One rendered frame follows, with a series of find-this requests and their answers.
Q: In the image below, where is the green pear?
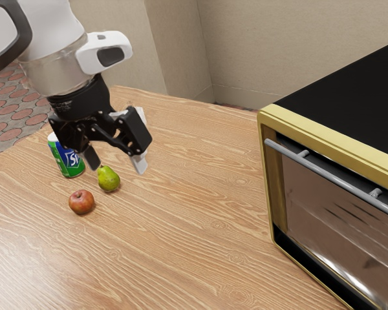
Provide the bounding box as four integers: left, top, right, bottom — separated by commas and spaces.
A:
96, 164, 121, 193

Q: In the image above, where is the red apple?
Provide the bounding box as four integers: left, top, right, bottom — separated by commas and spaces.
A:
68, 189, 96, 215

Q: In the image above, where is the green soda can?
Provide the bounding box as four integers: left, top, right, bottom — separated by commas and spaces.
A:
47, 130, 86, 179

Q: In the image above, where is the black and gold oven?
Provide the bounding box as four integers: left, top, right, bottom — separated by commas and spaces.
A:
257, 42, 388, 310

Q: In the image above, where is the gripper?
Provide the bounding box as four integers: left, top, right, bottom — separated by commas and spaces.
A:
47, 74, 154, 176

